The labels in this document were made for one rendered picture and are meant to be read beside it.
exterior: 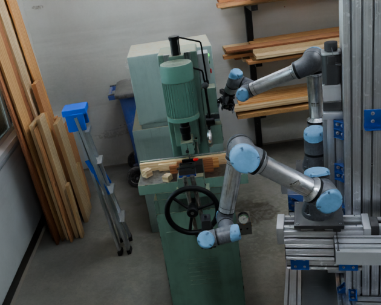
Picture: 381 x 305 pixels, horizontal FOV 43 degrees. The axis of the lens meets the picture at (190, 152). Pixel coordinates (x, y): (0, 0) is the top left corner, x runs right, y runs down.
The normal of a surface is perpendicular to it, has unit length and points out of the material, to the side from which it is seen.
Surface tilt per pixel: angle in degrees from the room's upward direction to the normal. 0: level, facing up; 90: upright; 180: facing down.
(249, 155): 86
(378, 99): 90
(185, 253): 90
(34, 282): 1
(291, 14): 90
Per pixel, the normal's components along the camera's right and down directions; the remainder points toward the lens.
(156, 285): -0.14, -0.91
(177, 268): -0.01, 0.39
